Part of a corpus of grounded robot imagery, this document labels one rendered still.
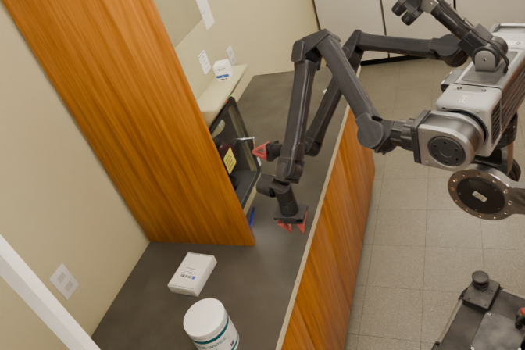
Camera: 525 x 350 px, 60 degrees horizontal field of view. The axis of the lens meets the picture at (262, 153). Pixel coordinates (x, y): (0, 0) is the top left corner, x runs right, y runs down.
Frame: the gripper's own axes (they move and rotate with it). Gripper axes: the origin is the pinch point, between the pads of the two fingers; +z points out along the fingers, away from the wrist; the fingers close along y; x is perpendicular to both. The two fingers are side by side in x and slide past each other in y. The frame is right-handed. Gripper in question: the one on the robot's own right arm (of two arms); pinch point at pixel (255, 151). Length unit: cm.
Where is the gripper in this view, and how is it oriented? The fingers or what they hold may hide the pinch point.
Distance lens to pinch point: 190.4
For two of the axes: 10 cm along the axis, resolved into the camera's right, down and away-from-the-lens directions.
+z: -9.1, 0.4, 4.1
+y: -3.8, 2.9, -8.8
